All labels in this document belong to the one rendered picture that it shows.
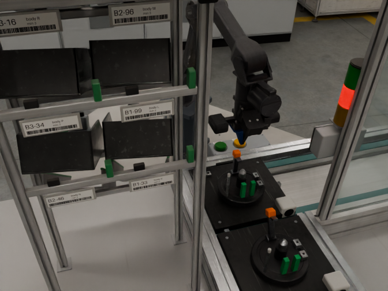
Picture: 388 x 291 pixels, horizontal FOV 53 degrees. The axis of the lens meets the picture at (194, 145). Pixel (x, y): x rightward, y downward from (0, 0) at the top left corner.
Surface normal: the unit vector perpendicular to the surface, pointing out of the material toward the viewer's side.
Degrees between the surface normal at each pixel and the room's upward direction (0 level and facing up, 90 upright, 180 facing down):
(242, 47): 13
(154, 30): 90
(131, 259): 0
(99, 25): 90
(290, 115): 0
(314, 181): 0
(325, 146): 90
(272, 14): 90
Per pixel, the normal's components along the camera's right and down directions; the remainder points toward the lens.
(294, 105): 0.02, -0.78
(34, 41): 0.22, 0.62
